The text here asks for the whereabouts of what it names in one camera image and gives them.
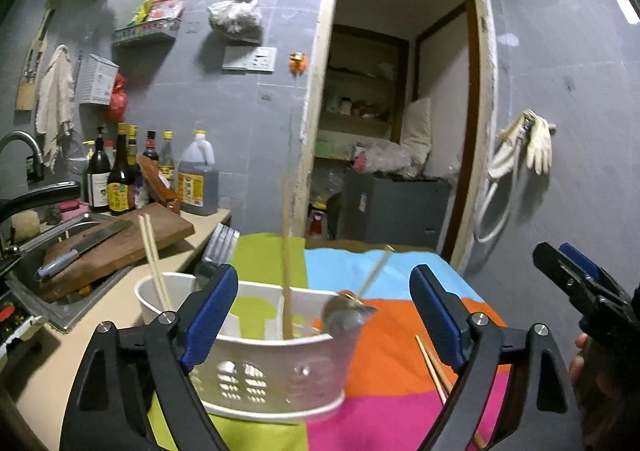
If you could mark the clear plastic bag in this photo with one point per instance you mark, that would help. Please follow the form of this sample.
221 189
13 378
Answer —
390 158

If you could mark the white wall box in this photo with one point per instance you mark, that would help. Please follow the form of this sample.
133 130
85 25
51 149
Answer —
99 80

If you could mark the large dark liquid jug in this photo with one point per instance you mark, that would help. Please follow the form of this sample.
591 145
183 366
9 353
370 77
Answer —
197 186

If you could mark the red plastic bag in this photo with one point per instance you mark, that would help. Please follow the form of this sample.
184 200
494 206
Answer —
119 101

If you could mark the metal faucet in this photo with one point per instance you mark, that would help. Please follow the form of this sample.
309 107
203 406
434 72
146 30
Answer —
22 143

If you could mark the red and yellow packets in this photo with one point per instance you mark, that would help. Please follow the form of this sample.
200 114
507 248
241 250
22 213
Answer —
160 11

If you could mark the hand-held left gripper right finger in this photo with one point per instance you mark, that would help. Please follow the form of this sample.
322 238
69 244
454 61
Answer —
437 316

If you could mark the white plastic utensil holder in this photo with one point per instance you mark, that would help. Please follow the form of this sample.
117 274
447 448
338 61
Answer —
280 371

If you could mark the white wall socket panel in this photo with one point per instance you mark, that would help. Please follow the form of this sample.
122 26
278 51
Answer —
250 60

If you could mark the dark bottle white label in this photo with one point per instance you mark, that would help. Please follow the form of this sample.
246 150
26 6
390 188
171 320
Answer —
99 181

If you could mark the dark bottle red cap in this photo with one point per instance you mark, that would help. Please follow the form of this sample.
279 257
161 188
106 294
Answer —
151 147

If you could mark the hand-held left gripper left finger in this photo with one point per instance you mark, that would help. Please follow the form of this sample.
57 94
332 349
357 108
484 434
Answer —
212 316

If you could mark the wooden cutting board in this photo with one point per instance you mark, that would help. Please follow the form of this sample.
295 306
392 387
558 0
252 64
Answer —
150 231

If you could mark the white pillow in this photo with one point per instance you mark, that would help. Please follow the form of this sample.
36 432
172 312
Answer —
417 131

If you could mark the metal strainer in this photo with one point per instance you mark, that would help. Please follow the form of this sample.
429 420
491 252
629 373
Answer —
75 153

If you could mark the red and white bottle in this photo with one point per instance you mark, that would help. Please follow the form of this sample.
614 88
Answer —
318 221

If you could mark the dark bottle yellow cap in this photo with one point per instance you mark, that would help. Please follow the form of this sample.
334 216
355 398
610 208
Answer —
133 146

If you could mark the white hanging plastic bag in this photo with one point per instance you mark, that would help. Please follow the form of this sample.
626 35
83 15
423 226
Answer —
235 13

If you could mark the colourful striped tablecloth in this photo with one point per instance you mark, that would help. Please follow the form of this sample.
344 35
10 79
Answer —
395 406

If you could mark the black faucet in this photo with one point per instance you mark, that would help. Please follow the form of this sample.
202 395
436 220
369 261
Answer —
40 196

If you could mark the green box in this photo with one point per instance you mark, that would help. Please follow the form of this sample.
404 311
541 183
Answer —
323 149

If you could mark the yellow sponge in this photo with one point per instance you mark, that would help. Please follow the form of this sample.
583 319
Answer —
26 226

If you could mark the orange wall hook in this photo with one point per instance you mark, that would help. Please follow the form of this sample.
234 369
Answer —
298 62

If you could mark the soy sauce bottle yellow label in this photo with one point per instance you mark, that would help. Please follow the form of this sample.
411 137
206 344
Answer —
121 191

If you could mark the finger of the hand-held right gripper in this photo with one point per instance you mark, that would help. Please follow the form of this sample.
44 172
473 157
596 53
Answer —
580 261
555 271

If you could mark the kitchen knife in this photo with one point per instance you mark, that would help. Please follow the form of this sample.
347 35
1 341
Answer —
85 248

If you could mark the pink sponge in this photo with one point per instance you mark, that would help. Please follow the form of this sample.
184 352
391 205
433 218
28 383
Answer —
74 207

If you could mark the white towel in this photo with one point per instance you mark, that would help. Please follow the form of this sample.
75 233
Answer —
55 101

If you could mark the wooden chopstick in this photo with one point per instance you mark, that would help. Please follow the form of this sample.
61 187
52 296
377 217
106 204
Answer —
287 256
431 366
375 271
150 261
159 261
439 365

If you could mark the metal sink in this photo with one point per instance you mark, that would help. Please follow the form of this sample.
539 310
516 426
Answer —
30 301

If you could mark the hanging wooden board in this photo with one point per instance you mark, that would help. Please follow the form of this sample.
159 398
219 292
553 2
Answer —
31 71

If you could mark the person's right hand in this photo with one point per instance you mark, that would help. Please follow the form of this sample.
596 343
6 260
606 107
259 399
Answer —
580 356

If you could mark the metal spoon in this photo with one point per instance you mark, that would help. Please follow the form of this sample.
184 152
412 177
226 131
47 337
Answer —
345 313

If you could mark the grey cabinet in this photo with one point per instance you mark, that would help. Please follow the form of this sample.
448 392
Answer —
395 211

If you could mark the wooden shelf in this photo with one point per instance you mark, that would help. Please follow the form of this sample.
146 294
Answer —
360 121

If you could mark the white wall rack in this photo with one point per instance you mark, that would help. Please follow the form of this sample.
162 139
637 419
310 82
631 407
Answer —
145 33

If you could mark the wooden door frame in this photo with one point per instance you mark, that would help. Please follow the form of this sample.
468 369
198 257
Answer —
310 106

